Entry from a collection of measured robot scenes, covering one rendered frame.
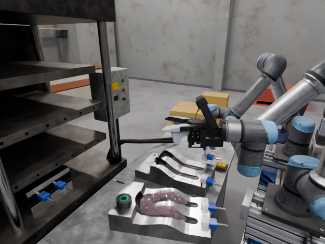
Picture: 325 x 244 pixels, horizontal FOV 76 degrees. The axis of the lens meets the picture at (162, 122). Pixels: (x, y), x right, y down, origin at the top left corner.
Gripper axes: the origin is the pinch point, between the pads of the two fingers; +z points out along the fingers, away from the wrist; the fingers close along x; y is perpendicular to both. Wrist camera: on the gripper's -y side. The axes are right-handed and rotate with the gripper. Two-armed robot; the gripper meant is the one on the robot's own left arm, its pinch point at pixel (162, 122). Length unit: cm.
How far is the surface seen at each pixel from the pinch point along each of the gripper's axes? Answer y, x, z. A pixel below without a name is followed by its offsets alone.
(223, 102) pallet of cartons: 44, 335, -83
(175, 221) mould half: 55, 20, -5
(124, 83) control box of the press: -4, 110, 44
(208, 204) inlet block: 55, 35, -22
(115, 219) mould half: 55, 19, 25
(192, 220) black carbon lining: 58, 26, -14
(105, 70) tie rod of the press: -15, 72, 46
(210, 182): 49, 49, -25
